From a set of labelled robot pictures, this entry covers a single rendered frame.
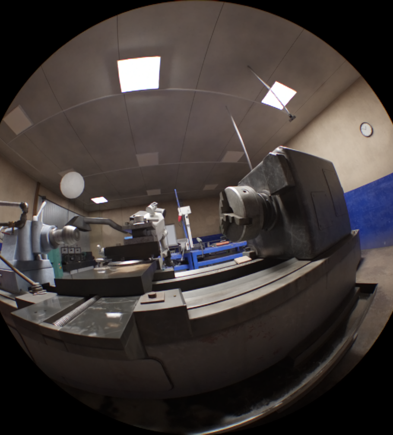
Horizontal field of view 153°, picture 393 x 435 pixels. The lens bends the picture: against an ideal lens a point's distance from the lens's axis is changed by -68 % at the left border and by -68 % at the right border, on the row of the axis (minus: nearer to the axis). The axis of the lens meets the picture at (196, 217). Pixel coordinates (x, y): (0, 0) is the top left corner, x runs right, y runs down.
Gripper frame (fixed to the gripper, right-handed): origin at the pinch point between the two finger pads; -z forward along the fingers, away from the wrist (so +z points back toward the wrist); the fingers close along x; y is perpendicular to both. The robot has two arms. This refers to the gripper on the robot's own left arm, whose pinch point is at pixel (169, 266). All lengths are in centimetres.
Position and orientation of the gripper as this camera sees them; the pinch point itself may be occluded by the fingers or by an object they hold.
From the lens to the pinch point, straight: 201.3
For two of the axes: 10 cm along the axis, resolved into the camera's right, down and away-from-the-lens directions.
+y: 2.1, -3.5, 9.1
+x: 9.7, -0.6, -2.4
